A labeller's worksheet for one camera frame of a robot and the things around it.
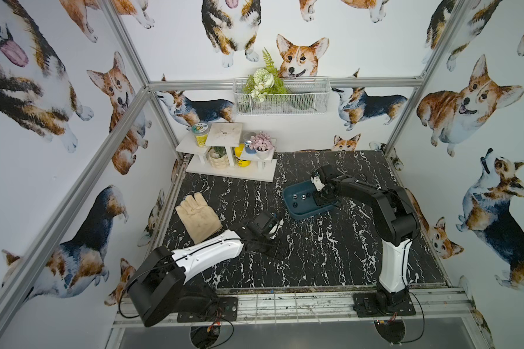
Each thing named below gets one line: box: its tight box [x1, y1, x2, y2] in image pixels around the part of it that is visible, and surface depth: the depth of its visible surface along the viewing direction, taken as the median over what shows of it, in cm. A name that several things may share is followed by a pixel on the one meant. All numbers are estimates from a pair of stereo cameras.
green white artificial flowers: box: [243, 46, 287, 103], surface depth 82 cm
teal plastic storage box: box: [282, 181, 338, 220], surface depth 102 cm
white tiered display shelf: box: [175, 122, 278, 183], surface depth 112 cm
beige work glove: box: [175, 191, 223, 245], surface depth 99 cm
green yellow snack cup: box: [191, 122, 210, 148], surface depth 102 cm
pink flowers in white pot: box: [249, 132, 275, 160], surface depth 94 cm
